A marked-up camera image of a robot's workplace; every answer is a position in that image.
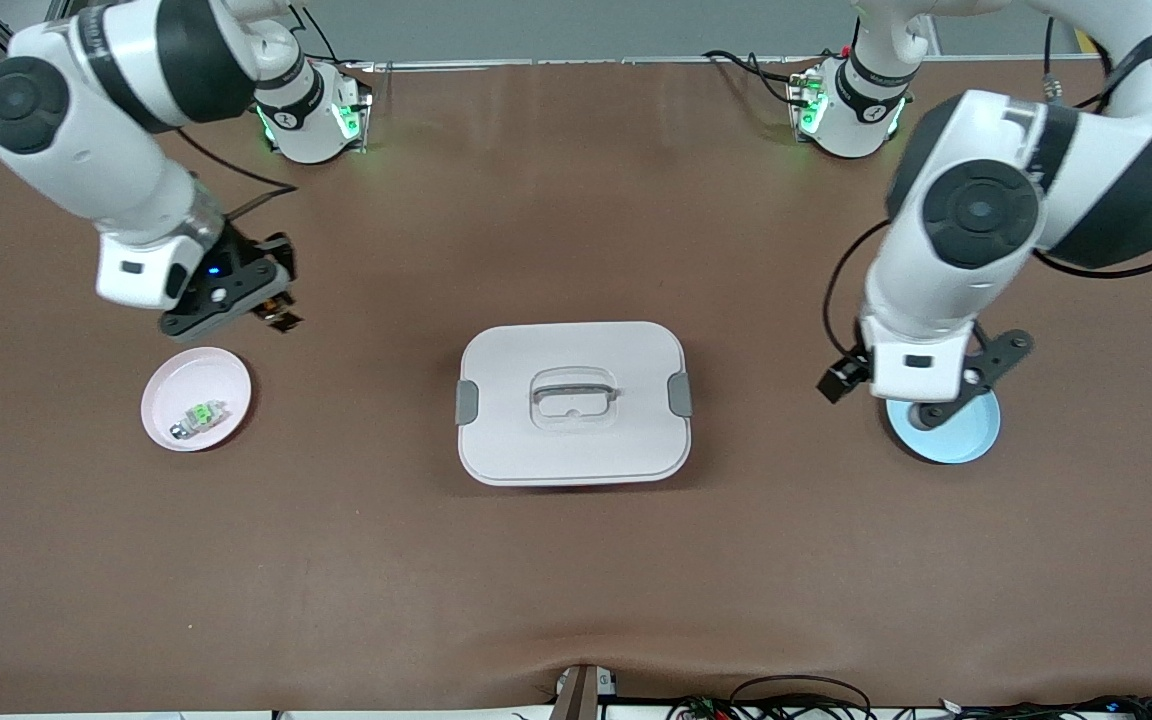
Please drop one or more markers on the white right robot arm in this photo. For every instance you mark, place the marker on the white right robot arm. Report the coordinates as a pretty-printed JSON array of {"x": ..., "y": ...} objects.
[{"x": 86, "y": 150}]

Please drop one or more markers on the brown table mat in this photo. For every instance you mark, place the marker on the brown table mat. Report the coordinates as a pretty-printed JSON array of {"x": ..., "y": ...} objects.
[{"x": 576, "y": 200}]

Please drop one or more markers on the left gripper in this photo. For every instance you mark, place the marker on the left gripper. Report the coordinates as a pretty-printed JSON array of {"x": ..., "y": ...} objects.
[{"x": 841, "y": 379}]

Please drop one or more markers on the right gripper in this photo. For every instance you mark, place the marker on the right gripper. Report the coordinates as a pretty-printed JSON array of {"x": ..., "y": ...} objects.
[{"x": 241, "y": 262}]

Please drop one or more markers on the metal table edge bracket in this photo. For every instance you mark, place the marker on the metal table edge bracket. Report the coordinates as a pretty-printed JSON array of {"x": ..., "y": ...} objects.
[{"x": 581, "y": 695}]

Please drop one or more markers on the silver table edge rail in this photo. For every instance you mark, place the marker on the silver table edge rail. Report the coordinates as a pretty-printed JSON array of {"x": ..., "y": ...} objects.
[{"x": 586, "y": 62}]

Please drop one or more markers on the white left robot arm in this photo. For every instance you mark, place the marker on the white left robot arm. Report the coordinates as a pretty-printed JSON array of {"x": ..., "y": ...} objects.
[{"x": 976, "y": 215}]

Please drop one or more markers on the white lidded storage box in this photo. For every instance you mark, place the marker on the white lidded storage box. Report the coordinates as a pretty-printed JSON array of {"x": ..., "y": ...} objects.
[{"x": 576, "y": 450}]

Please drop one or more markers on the pink round plate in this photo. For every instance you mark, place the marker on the pink round plate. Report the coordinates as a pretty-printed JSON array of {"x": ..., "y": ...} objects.
[{"x": 186, "y": 385}]

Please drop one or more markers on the light blue round plate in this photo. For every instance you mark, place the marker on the light blue round plate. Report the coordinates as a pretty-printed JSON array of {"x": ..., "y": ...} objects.
[{"x": 956, "y": 445}]

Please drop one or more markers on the orange and black push-button switch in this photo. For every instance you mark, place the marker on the orange and black push-button switch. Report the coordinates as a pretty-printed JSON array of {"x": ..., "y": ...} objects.
[{"x": 278, "y": 315}]

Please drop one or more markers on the green push-button switch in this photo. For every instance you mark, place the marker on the green push-button switch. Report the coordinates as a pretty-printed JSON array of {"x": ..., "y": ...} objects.
[{"x": 201, "y": 413}]

